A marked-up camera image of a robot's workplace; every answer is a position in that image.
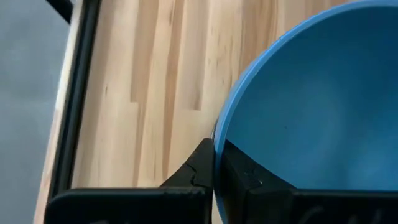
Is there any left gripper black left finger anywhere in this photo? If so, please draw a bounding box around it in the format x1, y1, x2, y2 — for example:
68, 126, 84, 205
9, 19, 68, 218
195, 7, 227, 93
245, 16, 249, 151
45, 138, 215, 224

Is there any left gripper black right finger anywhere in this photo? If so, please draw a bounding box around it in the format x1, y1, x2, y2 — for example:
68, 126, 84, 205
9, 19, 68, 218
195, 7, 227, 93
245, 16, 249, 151
217, 139, 398, 224

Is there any blue bowl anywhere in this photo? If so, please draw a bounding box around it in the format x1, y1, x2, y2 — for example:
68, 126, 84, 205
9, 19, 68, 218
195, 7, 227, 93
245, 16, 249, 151
213, 0, 398, 224

